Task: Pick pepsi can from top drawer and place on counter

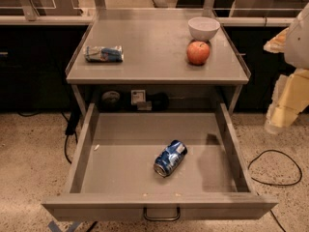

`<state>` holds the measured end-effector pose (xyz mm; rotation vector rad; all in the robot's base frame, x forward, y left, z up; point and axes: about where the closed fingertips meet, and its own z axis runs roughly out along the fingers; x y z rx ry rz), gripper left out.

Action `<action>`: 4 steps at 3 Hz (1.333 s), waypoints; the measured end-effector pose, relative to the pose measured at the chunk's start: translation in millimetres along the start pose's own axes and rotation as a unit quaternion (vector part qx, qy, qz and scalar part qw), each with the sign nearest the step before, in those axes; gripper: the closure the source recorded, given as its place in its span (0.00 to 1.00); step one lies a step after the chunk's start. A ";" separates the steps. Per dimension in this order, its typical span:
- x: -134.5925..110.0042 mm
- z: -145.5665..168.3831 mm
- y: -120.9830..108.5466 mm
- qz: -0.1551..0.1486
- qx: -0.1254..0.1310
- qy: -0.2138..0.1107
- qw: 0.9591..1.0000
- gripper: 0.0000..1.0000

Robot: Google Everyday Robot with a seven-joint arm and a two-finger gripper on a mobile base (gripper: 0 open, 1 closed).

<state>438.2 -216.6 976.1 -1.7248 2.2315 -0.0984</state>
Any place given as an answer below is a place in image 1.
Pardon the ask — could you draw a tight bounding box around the grey open drawer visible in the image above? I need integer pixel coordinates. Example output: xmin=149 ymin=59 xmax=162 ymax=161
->
xmin=42 ymin=104 xmax=277 ymax=221

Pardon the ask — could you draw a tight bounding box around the grey counter cabinet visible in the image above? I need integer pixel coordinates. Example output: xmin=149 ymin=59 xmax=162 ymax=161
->
xmin=67 ymin=9 xmax=250 ymax=106

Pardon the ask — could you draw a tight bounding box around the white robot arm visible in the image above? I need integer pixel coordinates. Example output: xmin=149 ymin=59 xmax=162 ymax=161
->
xmin=264 ymin=5 xmax=309 ymax=134

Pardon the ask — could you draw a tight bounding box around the blue pepsi can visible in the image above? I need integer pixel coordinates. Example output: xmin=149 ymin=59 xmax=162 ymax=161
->
xmin=154 ymin=140 xmax=187 ymax=178

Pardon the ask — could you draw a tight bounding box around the blue and white snack bag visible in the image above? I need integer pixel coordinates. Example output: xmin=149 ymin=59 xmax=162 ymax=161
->
xmin=83 ymin=45 xmax=124 ymax=63

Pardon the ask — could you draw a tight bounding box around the red apple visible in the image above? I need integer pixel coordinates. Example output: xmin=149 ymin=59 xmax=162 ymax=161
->
xmin=186 ymin=42 xmax=211 ymax=65

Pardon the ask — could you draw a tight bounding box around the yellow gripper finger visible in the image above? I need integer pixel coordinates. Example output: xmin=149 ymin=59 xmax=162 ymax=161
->
xmin=264 ymin=28 xmax=289 ymax=53
xmin=265 ymin=69 xmax=309 ymax=134

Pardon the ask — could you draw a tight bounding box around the metal drawer handle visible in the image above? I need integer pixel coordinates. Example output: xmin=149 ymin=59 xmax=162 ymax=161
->
xmin=143 ymin=207 xmax=181 ymax=221

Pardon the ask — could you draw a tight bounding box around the white bowl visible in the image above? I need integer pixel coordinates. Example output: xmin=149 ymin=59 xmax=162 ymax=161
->
xmin=188 ymin=16 xmax=220 ymax=42

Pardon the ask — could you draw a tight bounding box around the round grey knob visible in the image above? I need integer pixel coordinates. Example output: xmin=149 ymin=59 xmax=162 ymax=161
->
xmin=101 ymin=91 xmax=121 ymax=104

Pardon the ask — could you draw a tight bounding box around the white wall socket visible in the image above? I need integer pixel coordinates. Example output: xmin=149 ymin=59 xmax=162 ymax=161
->
xmin=131 ymin=90 xmax=146 ymax=105

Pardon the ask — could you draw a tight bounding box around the black floor cable right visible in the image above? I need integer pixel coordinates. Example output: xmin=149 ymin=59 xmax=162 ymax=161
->
xmin=247 ymin=149 xmax=303 ymax=232

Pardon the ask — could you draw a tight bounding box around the black cable left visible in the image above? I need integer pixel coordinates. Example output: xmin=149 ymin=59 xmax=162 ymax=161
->
xmin=15 ymin=109 xmax=80 ymax=164

